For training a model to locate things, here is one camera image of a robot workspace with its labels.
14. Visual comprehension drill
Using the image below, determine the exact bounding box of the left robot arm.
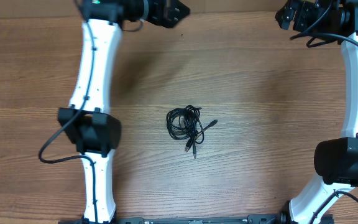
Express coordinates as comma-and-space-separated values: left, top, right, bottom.
58, 0, 190, 223

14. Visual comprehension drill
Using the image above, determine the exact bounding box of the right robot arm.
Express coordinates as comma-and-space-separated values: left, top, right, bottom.
267, 0, 358, 223

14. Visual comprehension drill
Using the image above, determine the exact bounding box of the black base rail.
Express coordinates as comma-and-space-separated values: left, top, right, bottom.
57, 213, 335, 224

